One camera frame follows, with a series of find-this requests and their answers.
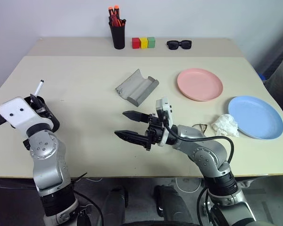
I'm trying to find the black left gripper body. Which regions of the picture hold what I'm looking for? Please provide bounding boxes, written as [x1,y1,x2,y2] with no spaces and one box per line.
[34,101,52,121]

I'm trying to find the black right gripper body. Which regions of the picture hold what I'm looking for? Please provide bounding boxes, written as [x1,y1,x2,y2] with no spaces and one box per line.
[144,113,168,152]

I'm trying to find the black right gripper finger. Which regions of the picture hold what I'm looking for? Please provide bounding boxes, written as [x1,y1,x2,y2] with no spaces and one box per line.
[122,110,152,124]
[114,129,148,149]

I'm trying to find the white marker black cap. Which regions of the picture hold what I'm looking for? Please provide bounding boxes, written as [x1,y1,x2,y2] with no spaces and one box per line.
[34,79,45,98]

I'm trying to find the grey open glasses case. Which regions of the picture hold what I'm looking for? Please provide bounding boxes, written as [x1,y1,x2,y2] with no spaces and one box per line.
[115,68,160,107]

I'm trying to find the black tool holder cup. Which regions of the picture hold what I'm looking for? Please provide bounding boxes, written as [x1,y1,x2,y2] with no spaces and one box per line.
[108,20,126,50]

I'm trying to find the pink plate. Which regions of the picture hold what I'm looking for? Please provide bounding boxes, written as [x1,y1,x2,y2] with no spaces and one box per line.
[177,68,224,102]

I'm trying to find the dark rounded shape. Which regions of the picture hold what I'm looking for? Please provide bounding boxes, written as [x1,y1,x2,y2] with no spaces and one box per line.
[103,185,129,224]
[154,185,194,224]

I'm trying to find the crumpled white tissue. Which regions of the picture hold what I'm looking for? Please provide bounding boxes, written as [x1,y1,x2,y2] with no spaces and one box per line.
[210,113,240,138]

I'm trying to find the black sunglasses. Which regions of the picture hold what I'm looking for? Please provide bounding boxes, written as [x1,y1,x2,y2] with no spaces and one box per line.
[166,40,192,51]

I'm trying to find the blue plate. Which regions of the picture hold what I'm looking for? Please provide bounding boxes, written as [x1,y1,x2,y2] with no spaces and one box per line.
[227,95,283,141]

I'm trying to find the bystander in grey clothing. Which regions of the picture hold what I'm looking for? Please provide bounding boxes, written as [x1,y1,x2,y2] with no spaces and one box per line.
[264,42,283,118]

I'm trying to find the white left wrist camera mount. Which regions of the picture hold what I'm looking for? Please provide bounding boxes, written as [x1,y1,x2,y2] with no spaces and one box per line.
[0,96,50,130]

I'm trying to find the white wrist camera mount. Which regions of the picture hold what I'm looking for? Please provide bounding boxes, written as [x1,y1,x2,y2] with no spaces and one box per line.
[0,96,50,130]
[155,96,175,147]

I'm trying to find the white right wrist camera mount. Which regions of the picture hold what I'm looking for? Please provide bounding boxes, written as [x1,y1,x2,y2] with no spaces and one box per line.
[155,96,175,147]

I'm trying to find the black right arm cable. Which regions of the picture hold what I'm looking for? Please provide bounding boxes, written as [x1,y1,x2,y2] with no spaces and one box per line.
[162,116,234,165]

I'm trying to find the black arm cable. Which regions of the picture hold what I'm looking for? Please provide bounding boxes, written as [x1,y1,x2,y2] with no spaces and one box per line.
[72,188,105,226]
[162,116,234,165]

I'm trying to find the brown frame glasses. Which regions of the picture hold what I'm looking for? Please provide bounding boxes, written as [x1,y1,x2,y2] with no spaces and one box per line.
[192,122,208,135]

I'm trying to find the white floor cable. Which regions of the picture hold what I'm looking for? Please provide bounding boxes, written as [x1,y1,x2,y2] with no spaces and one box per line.
[174,176,204,194]

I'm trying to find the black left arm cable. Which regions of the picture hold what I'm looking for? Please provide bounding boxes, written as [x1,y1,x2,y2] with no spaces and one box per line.
[72,188,105,226]

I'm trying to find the red handled tool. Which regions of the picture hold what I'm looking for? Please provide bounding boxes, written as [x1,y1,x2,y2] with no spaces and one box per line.
[110,14,122,27]

